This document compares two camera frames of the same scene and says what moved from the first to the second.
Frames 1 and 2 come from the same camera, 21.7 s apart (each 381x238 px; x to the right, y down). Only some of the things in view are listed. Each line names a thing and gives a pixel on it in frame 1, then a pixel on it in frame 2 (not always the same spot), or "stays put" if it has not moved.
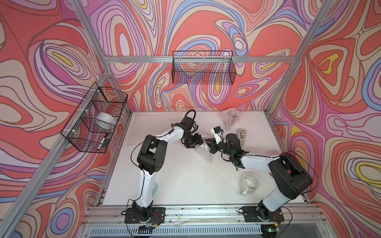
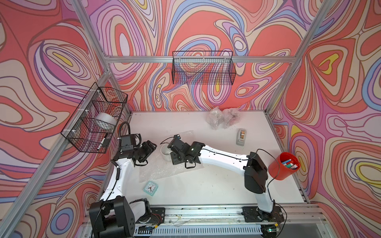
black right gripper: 212,144 → 174,158
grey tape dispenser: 241,135 stays put
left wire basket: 93,125 stays put
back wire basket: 203,68 stays put
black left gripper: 197,141 → 148,148
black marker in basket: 101,143 stays put
